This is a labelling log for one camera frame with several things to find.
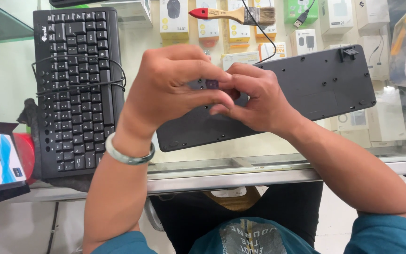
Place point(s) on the person's right hand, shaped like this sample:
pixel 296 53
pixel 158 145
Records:
pixel 266 102

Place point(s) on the person's left hand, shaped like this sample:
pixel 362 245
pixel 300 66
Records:
pixel 157 88

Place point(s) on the small dark keyboard part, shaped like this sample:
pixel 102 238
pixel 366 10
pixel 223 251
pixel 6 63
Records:
pixel 212 84

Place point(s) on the dark grey overturned keyboard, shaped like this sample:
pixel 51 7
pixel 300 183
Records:
pixel 322 84

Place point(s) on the pale green jade bangle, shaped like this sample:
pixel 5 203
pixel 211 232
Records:
pixel 129 158

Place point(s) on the white cardboard box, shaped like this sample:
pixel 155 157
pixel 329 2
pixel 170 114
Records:
pixel 132 14

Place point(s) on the black keyboard with white letters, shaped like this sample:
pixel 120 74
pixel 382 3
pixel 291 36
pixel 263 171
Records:
pixel 76 116

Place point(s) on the brown wooden stool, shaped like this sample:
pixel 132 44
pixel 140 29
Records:
pixel 236 203

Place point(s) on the display of boxed accessories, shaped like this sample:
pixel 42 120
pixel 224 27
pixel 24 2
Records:
pixel 333 17

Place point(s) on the black trousers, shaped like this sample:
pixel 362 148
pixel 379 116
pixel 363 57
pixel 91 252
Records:
pixel 185 215

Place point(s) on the red round lid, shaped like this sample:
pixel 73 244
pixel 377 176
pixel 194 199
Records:
pixel 25 155

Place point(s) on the teal printed shirt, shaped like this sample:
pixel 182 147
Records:
pixel 382 240

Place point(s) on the metal counter frame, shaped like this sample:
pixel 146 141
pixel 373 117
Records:
pixel 224 180

